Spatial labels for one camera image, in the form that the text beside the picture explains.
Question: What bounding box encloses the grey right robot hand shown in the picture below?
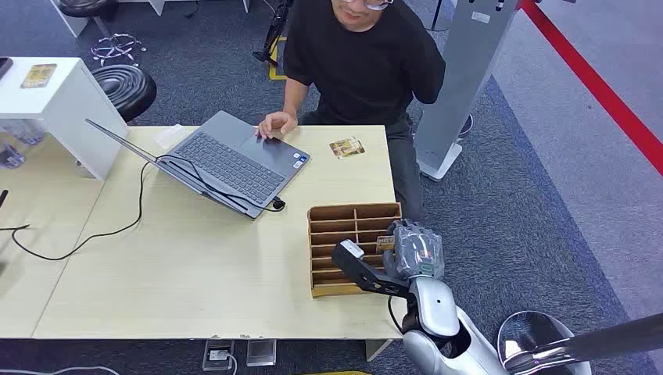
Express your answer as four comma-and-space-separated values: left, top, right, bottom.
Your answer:
382, 219, 446, 281

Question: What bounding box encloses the wooden slotted card organizer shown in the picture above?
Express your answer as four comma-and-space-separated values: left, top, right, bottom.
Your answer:
306, 202, 403, 300

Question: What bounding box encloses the person's right hand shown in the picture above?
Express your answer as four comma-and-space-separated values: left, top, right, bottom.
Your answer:
256, 111, 299, 141

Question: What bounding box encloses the person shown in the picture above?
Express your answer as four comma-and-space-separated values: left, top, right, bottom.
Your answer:
256, 0, 447, 224

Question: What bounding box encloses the chrome chair base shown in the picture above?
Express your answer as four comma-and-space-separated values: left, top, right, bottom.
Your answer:
496, 310, 663, 375

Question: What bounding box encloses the silver standing pillar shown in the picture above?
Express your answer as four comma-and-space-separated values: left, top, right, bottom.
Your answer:
413, 0, 521, 183

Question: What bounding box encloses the floor outlet box lid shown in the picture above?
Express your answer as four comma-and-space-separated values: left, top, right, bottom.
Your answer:
245, 339, 278, 368

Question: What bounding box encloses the grey open laptop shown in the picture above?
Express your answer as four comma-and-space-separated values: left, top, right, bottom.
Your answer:
84, 109, 312, 221

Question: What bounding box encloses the floor power outlet box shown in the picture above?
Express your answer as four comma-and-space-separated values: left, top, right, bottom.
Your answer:
201, 339, 235, 373

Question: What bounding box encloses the black tripod stand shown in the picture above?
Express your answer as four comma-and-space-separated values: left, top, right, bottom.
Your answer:
252, 0, 296, 66

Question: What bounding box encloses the clear plastic sleeve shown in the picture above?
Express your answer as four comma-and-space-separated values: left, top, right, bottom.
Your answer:
154, 123, 186, 152

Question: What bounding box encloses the black round stool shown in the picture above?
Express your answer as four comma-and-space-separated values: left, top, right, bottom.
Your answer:
90, 64, 158, 124

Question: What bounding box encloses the white shelf unit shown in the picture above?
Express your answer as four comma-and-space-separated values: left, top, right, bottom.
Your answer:
0, 56, 130, 182

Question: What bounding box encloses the black stool with chrome base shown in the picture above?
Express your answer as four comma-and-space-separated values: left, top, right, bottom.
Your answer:
57, 0, 148, 68

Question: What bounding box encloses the clear plastic container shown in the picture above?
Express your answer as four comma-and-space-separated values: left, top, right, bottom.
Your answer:
0, 118, 46, 170

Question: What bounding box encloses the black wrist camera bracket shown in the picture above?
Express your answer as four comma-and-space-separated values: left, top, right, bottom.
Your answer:
331, 238, 412, 299

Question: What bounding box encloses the black laptop power cable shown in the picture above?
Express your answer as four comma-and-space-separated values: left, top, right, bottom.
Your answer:
10, 154, 287, 263

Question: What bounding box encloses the white floor cable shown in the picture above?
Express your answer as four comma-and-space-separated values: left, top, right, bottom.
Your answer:
0, 365, 121, 375

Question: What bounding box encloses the black thin cable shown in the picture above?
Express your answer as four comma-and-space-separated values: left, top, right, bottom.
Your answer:
0, 189, 31, 232

